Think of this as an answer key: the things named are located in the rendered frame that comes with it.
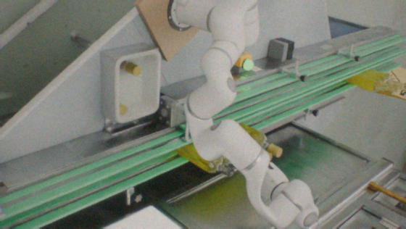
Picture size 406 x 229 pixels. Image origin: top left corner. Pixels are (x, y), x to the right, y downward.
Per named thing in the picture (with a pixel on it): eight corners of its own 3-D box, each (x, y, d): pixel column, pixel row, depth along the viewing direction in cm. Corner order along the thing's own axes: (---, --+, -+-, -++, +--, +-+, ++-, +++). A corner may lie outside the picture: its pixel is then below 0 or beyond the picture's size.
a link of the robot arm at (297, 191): (285, 212, 117) (310, 185, 118) (261, 190, 125) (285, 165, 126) (307, 235, 127) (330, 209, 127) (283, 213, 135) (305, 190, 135)
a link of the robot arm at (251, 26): (209, 40, 147) (246, 54, 137) (203, 3, 139) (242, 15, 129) (228, 28, 152) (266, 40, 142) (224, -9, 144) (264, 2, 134)
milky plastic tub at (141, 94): (101, 115, 150) (117, 125, 145) (100, 51, 140) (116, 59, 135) (143, 102, 161) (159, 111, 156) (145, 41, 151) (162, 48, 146)
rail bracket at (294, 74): (276, 72, 192) (302, 82, 184) (278, 56, 189) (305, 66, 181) (281, 70, 195) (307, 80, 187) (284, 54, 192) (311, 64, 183)
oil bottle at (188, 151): (170, 149, 162) (213, 177, 148) (171, 135, 159) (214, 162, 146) (182, 145, 165) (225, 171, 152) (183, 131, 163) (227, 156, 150)
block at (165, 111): (156, 121, 161) (169, 129, 156) (157, 96, 156) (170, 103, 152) (164, 118, 163) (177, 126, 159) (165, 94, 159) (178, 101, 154)
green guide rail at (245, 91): (180, 108, 156) (196, 117, 151) (180, 105, 156) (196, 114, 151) (396, 35, 271) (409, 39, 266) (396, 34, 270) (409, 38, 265)
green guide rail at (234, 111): (179, 127, 160) (195, 136, 155) (179, 125, 159) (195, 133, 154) (393, 47, 274) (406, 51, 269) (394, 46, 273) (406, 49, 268)
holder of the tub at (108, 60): (101, 128, 153) (114, 138, 148) (100, 51, 140) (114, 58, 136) (142, 115, 164) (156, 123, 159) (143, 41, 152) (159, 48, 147)
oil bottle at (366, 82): (340, 80, 238) (389, 98, 221) (342, 69, 236) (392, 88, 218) (345, 77, 242) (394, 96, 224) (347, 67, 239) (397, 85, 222)
